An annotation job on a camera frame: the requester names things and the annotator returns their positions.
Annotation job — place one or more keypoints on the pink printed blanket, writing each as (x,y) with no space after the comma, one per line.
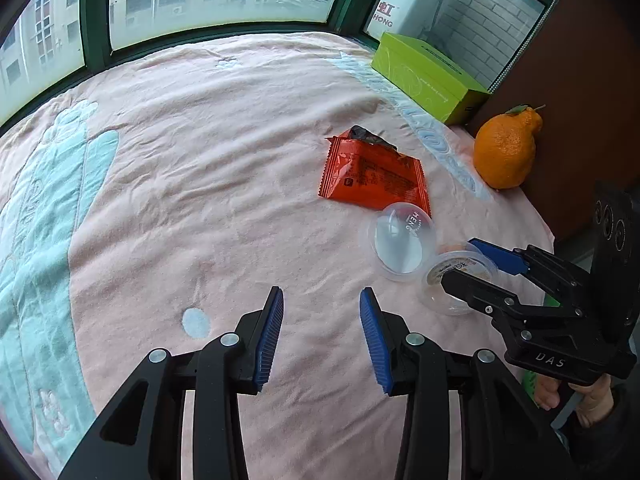
(200,185)

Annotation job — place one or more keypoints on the green cardboard box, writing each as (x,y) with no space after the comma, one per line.
(425,75)

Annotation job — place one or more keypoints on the red snack wrapper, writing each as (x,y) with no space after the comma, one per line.
(370,175)

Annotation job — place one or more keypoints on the bumpy orange tangerine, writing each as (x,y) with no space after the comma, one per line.
(505,155)

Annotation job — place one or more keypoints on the white outdoor air conditioner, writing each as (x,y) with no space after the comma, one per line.
(415,0)

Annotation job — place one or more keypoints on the small labelled plastic cup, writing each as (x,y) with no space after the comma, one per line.
(462,261)

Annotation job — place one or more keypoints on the dark green window frame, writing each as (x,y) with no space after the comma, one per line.
(95,10)

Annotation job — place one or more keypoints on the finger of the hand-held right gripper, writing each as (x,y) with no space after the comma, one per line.
(497,256)
(475,292)

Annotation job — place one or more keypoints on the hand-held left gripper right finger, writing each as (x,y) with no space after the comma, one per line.
(372,345)

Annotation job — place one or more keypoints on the person's right hand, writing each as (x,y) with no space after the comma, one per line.
(597,400)

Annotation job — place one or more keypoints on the small clear plastic cup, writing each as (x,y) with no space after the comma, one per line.
(400,245)

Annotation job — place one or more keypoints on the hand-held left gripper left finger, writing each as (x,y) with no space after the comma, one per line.
(267,345)

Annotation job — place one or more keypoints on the person's right forearm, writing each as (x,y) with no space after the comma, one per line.
(615,442)

